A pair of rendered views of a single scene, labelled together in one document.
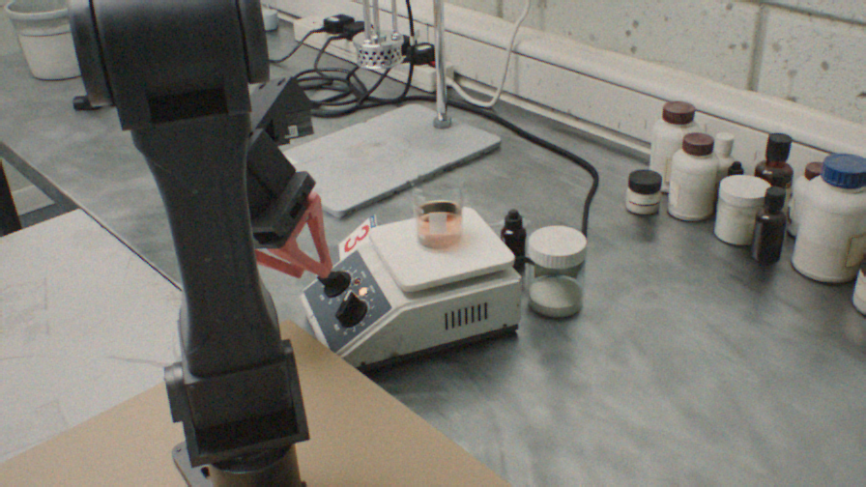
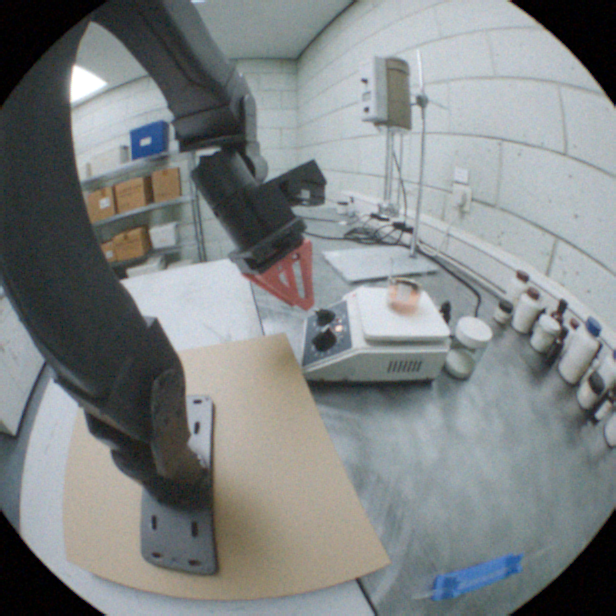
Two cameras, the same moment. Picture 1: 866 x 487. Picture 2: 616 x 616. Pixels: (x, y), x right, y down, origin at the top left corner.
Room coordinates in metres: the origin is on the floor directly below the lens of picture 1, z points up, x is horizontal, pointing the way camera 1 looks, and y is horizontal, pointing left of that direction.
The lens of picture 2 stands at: (0.47, 0.00, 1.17)
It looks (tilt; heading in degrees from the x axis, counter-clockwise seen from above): 32 degrees down; 23
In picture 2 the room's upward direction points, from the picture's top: straight up
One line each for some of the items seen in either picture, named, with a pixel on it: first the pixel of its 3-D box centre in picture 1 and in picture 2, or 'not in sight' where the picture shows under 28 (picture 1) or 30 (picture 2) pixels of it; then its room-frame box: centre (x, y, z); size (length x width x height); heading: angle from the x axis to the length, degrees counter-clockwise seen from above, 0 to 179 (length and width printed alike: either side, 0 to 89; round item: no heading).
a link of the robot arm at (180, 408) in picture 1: (237, 400); (123, 407); (0.49, 0.14, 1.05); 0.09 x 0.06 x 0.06; 106
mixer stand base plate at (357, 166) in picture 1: (380, 153); (380, 260); (1.17, 0.07, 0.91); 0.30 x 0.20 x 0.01; 131
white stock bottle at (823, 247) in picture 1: (836, 215); (581, 349); (0.85, -0.43, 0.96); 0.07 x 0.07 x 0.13
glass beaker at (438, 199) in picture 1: (437, 208); (405, 283); (0.79, 0.00, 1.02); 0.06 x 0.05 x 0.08; 25
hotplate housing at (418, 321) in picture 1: (418, 288); (377, 335); (0.78, 0.02, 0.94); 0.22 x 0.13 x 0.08; 110
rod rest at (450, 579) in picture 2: not in sight; (482, 576); (0.47, -0.18, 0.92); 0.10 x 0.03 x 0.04; 102
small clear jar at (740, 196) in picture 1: (741, 211); (544, 334); (0.92, -0.36, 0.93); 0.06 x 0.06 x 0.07
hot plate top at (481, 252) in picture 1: (439, 246); (400, 311); (0.79, 0.00, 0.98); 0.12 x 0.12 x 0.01; 20
